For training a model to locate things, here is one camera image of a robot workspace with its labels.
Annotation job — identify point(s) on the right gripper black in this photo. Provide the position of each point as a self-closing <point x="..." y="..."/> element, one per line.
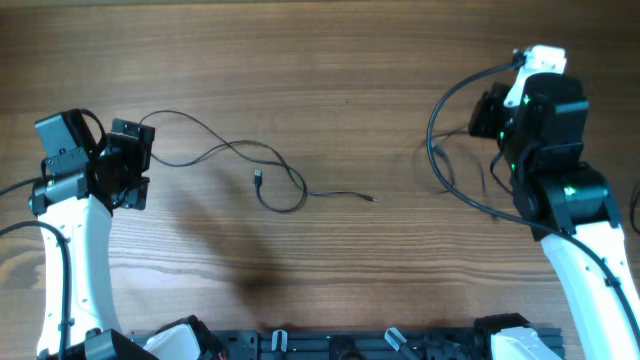
<point x="482" y="114"/>

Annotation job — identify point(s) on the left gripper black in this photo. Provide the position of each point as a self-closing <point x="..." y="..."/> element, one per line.
<point x="139" y="150"/>

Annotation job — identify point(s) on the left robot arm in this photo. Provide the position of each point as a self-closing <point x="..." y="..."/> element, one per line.
<point x="86" y="179"/>

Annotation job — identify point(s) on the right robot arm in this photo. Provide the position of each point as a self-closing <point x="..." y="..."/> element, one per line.
<point x="539" y="130"/>

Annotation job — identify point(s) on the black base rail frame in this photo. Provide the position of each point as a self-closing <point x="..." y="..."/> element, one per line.
<point x="431" y="344"/>

